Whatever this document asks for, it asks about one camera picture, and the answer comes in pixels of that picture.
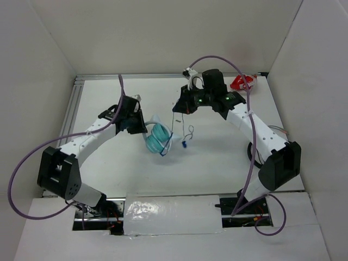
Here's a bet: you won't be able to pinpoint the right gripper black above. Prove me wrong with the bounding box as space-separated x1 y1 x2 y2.
172 83 214 114

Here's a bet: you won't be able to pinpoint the teal white cat-ear headphones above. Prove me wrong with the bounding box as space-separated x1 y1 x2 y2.
142 114 182 157

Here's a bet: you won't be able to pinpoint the blue headphone cable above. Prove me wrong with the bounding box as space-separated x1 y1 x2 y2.
159 111 195 157

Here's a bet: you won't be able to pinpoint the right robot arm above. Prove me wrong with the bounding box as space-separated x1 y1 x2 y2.
172 68 301 213

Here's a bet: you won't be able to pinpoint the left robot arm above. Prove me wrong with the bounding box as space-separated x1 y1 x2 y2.
37 95 147 217

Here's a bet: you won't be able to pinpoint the red crumpled wrapper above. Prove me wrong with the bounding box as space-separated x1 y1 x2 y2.
230 74 257 91

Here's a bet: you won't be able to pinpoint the white taped front panel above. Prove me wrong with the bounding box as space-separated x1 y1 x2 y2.
123 195 223 236

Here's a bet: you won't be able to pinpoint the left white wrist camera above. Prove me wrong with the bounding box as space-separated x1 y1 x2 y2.
132 94 141 102

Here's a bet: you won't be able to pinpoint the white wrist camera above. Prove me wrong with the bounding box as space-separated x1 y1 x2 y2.
132 94 141 102
182 67 203 90

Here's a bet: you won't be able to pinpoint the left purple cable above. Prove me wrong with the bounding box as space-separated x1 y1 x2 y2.
9 74 127 232

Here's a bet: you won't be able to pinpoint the purple cable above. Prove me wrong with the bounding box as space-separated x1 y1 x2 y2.
189 55 288 237
9 74 127 232

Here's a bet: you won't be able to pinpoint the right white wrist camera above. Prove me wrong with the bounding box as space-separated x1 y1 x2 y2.
182 67 203 90

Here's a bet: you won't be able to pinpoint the aluminium frame rail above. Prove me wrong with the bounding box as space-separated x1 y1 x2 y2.
42 72 269 198

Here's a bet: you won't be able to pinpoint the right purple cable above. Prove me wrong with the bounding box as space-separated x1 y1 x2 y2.
189 55 288 237

